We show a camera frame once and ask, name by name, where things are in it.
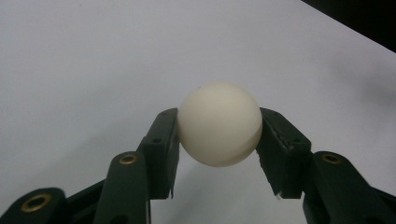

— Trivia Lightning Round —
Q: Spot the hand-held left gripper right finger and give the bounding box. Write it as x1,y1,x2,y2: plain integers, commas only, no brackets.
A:
255,107,313,200

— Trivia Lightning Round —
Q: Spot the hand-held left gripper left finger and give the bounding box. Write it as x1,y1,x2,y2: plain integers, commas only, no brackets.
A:
136,107,181,200

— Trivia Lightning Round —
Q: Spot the white ping pong ball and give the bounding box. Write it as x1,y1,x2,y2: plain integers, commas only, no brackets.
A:
177,81,263,168

